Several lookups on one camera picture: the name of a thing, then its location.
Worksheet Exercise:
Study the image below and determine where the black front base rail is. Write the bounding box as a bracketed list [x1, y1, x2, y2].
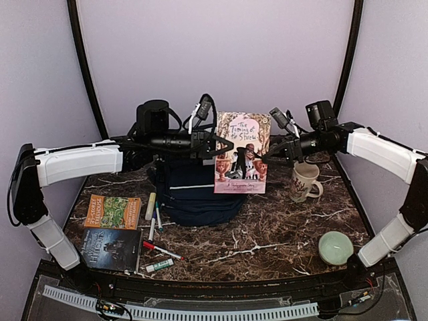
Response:
[22, 259, 416, 320]

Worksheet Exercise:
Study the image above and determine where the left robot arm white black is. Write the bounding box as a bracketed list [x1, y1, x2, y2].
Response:
[6, 94, 234, 292]

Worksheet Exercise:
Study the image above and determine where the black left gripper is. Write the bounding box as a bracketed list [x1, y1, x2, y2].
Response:
[149, 129, 234, 161]

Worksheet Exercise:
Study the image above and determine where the teal capped white marker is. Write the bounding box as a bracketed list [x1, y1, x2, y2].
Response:
[155, 201, 164, 232]

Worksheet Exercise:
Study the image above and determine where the purple capped white marker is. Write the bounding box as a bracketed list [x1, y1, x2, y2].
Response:
[148, 217, 156, 244]

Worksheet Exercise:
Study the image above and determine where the white slotted cable duct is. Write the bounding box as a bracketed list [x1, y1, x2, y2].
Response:
[42, 286, 320, 320]

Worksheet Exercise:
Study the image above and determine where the pale green ceramic bowl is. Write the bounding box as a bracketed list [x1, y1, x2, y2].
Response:
[318, 231, 354, 266]

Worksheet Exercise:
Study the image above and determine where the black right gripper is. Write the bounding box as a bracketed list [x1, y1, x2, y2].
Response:
[259, 129, 326, 168]

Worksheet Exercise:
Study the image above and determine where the orange Treehouse book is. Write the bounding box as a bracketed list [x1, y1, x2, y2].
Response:
[84, 195, 141, 230]

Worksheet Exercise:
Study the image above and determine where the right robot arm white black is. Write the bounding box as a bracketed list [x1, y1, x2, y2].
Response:
[262, 100, 427, 290]

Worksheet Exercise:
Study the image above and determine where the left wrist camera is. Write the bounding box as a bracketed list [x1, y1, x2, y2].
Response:
[187, 94, 213, 134]

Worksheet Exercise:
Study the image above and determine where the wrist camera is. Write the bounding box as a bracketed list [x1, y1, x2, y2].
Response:
[187, 94, 213, 134]
[270, 107, 300, 138]

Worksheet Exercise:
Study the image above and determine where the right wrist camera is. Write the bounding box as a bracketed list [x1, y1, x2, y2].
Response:
[270, 107, 300, 138]

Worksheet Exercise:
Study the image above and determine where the yellow highlighter pen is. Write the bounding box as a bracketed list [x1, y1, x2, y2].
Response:
[144, 193, 156, 221]

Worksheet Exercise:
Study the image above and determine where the navy blue student backpack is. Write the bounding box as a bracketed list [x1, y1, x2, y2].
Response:
[146, 157, 247, 227]

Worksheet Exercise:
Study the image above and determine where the right black frame post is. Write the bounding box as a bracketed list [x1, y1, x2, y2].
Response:
[333, 0, 364, 116]

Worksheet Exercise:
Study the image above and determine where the pink Taming of Shrew book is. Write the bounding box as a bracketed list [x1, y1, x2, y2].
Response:
[214, 112, 271, 194]

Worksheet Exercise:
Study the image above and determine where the dark Wuthering Heights book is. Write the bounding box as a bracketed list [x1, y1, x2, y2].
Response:
[80, 228, 142, 273]

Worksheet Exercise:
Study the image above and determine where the left black frame post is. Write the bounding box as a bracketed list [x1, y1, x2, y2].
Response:
[66, 0, 108, 139]

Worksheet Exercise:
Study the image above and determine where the green white glue stick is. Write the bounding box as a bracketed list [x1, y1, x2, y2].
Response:
[146, 259, 174, 273]

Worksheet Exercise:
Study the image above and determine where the red capped white marker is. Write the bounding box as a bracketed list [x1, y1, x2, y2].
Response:
[142, 241, 185, 261]

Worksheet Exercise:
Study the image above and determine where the cream floral ceramic mug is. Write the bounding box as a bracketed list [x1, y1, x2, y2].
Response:
[290, 161, 324, 203]

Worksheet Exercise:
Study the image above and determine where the black frame post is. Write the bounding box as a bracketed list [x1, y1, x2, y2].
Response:
[66, 0, 108, 139]
[333, 0, 364, 116]

